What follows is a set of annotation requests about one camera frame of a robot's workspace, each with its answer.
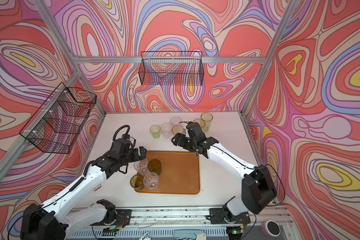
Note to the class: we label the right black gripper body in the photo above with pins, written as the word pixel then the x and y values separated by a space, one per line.
pixel 184 141

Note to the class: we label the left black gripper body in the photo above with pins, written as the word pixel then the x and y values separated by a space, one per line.
pixel 131 156

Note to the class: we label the clear faceted glass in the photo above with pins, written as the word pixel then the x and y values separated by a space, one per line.
pixel 142 167

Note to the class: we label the short amber textured glass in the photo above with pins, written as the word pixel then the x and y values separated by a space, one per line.
pixel 137 182

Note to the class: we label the tall olive textured glass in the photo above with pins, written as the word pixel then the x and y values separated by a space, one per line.
pixel 155 166

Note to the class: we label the brown plastic tray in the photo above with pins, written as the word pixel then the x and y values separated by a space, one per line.
pixel 180 173

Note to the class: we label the clear glass back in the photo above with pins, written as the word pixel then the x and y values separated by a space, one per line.
pixel 151 181

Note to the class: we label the pale green glass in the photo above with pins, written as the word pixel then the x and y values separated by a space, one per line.
pixel 155 131

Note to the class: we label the tall clear glass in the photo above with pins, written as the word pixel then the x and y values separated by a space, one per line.
pixel 166 130

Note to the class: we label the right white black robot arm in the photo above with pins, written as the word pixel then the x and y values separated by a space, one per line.
pixel 257 186

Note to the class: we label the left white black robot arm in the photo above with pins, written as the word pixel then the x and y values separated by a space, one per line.
pixel 52 220

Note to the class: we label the tall yellow glass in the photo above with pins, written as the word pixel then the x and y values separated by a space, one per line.
pixel 201 122

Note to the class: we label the tall light green glass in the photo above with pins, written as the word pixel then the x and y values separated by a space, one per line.
pixel 207 118

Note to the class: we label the small red white card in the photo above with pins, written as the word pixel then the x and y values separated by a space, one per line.
pixel 97 187

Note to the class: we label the pink tape roll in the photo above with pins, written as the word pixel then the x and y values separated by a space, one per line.
pixel 271 228

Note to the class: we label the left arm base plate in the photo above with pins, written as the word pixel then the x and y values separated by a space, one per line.
pixel 120 218

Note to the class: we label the black wire basket left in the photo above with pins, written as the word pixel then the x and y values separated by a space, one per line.
pixel 62 121

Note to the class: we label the black wire basket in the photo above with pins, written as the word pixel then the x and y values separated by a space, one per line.
pixel 171 68
pixel 62 121

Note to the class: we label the black wire basket back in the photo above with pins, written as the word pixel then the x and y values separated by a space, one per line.
pixel 171 68

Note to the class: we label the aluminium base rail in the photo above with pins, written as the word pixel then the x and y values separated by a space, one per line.
pixel 166 217

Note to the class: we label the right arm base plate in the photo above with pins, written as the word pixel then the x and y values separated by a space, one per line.
pixel 223 216

